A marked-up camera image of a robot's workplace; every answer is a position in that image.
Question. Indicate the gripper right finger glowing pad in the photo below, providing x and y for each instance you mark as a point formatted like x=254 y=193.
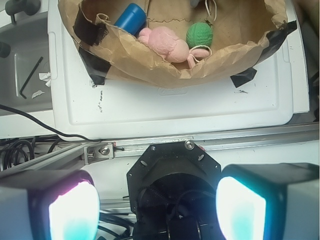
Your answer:
x=269 y=201

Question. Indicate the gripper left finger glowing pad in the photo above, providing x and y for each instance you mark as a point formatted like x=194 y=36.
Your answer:
x=48 y=205

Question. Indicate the black hex key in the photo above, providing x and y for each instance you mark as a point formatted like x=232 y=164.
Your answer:
x=29 y=77

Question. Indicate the pink plush bunny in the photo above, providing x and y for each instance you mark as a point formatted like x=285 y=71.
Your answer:
x=170 y=47

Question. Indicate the aluminium frame rail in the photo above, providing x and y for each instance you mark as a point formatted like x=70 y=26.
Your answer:
x=264 y=145

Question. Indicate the brown paper bag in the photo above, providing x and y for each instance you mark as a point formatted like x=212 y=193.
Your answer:
x=245 y=33

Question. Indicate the white plastic tray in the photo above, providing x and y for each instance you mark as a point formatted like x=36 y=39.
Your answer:
x=123 y=109

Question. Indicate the green textured ball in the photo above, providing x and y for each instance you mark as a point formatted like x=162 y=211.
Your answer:
x=199 y=34

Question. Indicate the blue plastic bottle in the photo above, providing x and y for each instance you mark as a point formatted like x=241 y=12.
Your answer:
x=132 y=20

